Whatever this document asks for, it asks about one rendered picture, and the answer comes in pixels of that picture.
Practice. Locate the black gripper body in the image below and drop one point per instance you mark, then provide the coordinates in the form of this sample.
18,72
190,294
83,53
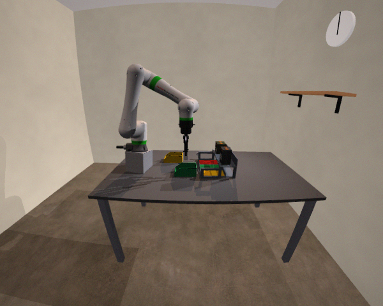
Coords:
185,132

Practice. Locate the green bin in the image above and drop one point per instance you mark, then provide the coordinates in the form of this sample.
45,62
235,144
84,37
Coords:
186,170

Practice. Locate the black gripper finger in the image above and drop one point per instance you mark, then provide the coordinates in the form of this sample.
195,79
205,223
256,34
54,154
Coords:
185,148

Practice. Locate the yellow bin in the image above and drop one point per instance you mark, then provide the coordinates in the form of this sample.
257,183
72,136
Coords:
174,157

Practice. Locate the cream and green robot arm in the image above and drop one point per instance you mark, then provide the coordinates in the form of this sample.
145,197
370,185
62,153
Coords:
128,128

